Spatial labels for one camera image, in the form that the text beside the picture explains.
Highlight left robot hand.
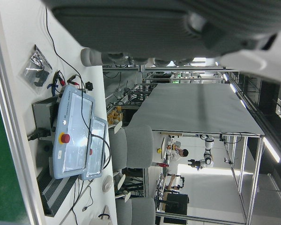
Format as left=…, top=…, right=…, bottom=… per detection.
left=41, top=0, right=281, bottom=88

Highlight grey metal box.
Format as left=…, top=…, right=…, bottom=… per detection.
left=31, top=97, right=61, bottom=141

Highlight grey fabric canopy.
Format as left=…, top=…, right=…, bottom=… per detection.
left=128, top=83, right=265, bottom=136

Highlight yellow boxes on shelf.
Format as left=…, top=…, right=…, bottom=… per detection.
left=107, top=105, right=124, bottom=125

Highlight red black alligator clip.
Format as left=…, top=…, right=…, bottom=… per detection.
left=67, top=74, right=81, bottom=86
left=52, top=70, right=66, bottom=87

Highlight grey office chair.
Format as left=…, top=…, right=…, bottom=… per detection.
left=114, top=192, right=156, bottom=225
left=108, top=120, right=155, bottom=190

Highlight clear bag with black parts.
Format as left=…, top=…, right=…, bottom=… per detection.
left=18, top=44, right=53, bottom=94

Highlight person in white shirt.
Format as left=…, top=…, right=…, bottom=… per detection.
left=170, top=140, right=190, bottom=162

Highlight blue-grey teach pendant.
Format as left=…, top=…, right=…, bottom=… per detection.
left=51, top=84, right=96, bottom=180
left=81, top=116, right=108, bottom=181

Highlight black mains plug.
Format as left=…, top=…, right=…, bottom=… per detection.
left=27, top=127, right=51, bottom=141

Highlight black monitor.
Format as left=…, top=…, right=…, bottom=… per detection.
left=165, top=193, right=190, bottom=215

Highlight green conveyor belt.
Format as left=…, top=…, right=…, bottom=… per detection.
left=0, top=0, right=47, bottom=225

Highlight long black cable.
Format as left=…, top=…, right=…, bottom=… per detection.
left=44, top=6, right=112, bottom=171

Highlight aluminium cage frame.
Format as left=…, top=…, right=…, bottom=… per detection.
left=154, top=131, right=265, bottom=225

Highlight black heatsink enclosure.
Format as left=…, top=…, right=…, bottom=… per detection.
left=36, top=168, right=81, bottom=218

